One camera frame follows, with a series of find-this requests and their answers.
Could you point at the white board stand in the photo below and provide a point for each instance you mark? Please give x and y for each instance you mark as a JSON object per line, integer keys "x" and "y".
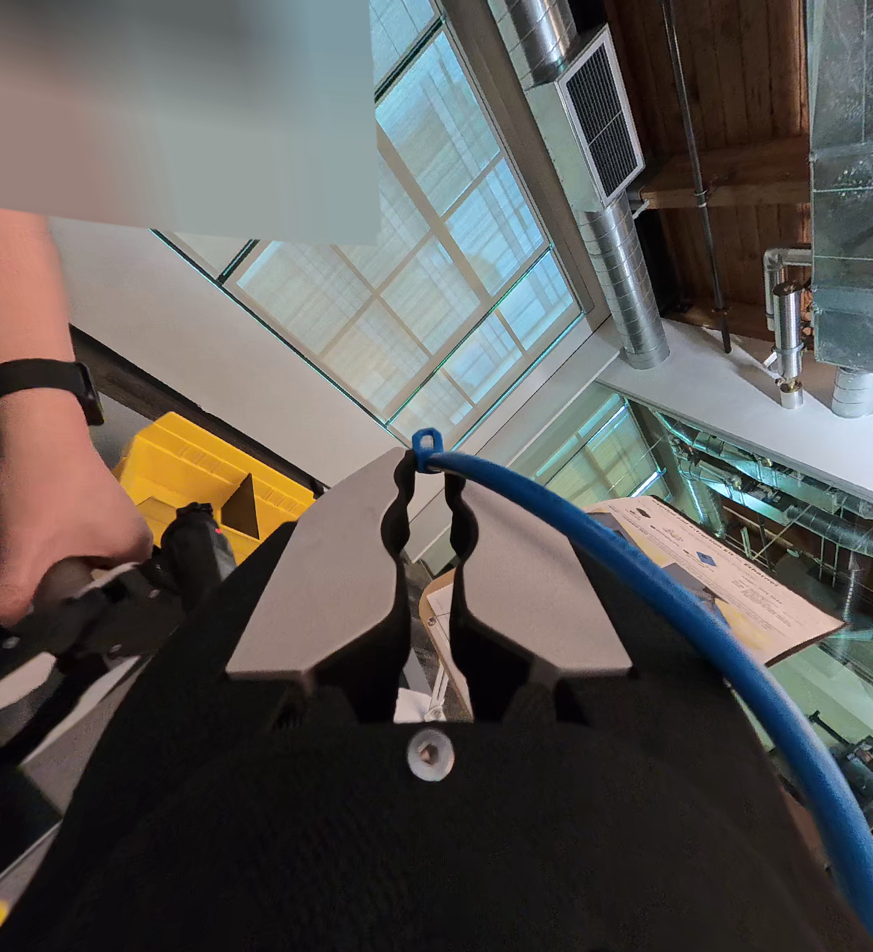
{"x": 414, "y": 706}

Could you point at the printed instruction sheet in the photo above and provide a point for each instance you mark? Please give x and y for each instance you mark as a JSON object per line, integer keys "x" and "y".
{"x": 763, "y": 595}

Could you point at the black ceiling pipe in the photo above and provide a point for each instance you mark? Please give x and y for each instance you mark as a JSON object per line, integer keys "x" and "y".
{"x": 693, "y": 149}

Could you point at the yellow plastic bin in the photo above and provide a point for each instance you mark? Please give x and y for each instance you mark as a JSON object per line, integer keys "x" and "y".
{"x": 176, "y": 468}

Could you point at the rectangular metal duct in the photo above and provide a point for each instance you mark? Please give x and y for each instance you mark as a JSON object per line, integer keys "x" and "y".
{"x": 860, "y": 186}

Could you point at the person's left forearm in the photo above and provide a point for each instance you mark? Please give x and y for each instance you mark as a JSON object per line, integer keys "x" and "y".
{"x": 5, "y": 297}

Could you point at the large window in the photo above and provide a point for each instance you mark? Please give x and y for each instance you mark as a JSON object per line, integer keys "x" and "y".
{"x": 444, "y": 186}

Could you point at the silver pipe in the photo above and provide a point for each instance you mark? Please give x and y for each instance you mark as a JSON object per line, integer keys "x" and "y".
{"x": 787, "y": 335}

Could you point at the round metal duct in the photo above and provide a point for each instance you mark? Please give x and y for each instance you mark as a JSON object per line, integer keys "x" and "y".
{"x": 622, "y": 282}

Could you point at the white air vent box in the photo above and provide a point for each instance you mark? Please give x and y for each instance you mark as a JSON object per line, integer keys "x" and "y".
{"x": 600, "y": 119}

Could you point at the black bin divider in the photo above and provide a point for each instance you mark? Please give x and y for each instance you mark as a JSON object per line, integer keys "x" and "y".
{"x": 243, "y": 513}

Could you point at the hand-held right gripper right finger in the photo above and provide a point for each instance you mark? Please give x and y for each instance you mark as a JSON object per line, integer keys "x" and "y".
{"x": 525, "y": 595}

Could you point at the instruction sheet on stand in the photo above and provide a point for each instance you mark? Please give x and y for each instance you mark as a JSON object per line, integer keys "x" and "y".
{"x": 429, "y": 587}

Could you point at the black smartwatch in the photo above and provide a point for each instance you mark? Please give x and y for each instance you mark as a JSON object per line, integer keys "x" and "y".
{"x": 27, "y": 379}

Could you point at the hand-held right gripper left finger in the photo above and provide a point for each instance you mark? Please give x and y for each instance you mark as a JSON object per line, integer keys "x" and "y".
{"x": 325, "y": 587}

